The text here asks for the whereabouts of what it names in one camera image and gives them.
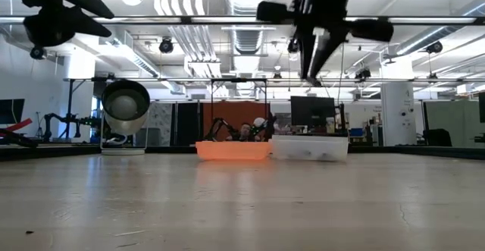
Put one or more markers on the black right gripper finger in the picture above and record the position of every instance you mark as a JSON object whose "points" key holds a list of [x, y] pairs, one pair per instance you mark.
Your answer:
{"points": [[327, 48], [307, 54]]}

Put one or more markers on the black background robot arm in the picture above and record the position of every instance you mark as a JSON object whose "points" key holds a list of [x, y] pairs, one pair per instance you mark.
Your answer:
{"points": [[270, 127], [57, 117], [219, 122]]}

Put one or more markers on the blue box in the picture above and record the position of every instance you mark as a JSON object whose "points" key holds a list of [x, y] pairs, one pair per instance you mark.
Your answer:
{"points": [[356, 132]]}

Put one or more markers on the clear plastic supply box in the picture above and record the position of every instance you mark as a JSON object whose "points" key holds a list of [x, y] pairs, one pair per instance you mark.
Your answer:
{"points": [[310, 146]]}

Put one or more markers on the orange plastic box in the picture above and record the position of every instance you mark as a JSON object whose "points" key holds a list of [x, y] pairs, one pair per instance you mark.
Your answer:
{"points": [[231, 150]]}

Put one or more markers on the black ceiling spotlight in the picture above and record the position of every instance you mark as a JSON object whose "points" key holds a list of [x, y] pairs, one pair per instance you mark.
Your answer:
{"points": [[292, 46], [166, 46], [434, 47]]}

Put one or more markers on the black computer monitor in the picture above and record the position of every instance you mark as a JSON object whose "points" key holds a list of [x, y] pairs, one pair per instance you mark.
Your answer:
{"points": [[312, 110]]}

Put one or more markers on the white round object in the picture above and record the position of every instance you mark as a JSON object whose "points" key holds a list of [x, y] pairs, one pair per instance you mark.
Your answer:
{"points": [[259, 122]]}

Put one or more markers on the grey overhead crossbar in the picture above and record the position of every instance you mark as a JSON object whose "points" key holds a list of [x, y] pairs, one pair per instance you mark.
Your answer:
{"points": [[189, 19]]}

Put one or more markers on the person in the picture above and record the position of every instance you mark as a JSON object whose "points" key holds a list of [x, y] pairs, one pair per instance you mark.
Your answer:
{"points": [[245, 131]]}

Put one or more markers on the white pillar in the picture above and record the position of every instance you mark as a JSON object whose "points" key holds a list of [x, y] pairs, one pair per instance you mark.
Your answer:
{"points": [[398, 122]]}

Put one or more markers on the red bar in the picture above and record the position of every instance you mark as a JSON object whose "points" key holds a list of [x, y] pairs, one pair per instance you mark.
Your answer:
{"points": [[19, 125]]}

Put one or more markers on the white cylinder lamp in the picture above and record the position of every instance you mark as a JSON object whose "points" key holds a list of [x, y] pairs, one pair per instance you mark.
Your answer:
{"points": [[125, 127]]}

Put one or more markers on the black office chair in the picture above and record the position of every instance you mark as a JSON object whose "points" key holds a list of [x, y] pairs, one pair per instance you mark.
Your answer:
{"points": [[437, 137]]}

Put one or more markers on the black metal stand frame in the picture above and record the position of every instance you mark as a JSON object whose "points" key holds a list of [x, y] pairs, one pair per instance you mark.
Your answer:
{"points": [[238, 80]]}

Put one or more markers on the black wall screen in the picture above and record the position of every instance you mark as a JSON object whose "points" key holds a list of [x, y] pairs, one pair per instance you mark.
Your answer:
{"points": [[11, 110]]}

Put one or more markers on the orange partition wall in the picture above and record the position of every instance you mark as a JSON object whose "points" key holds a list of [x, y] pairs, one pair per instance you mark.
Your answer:
{"points": [[235, 110]]}

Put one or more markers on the black aluminium table frame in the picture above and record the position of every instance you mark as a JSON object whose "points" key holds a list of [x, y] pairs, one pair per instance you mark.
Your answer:
{"points": [[417, 151]]}

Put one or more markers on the grey-green partition wall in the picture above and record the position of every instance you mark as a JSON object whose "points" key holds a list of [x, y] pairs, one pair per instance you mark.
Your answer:
{"points": [[462, 118]]}

